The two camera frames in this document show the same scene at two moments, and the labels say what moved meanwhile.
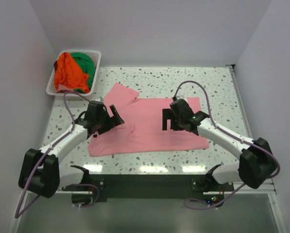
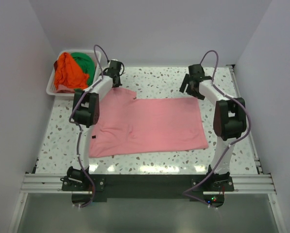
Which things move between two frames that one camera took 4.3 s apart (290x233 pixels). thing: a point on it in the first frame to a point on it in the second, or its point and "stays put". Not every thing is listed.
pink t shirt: [142, 131] stays put
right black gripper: [167, 114] to [186, 81]
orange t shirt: [67, 73] stays put
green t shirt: [88, 65] stays put
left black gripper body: [104, 119] to [119, 83]
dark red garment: [55, 65] stays put
